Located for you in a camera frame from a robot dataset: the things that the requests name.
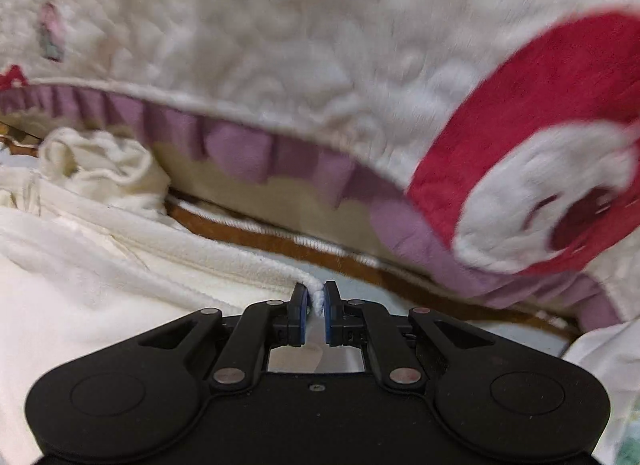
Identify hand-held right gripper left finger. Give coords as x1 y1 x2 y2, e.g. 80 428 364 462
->
137 282 307 392

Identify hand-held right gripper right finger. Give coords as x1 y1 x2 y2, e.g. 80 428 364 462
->
323 281 496 392

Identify white fleece garment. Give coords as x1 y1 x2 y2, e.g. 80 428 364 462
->
0 128 326 465

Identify checkered oval rug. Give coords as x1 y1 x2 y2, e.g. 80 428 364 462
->
0 132 583 361

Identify white quilted bedspread red print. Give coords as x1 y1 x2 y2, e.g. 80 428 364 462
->
0 0 640 331

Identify floral print cloth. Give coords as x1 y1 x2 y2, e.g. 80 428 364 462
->
562 317 640 465

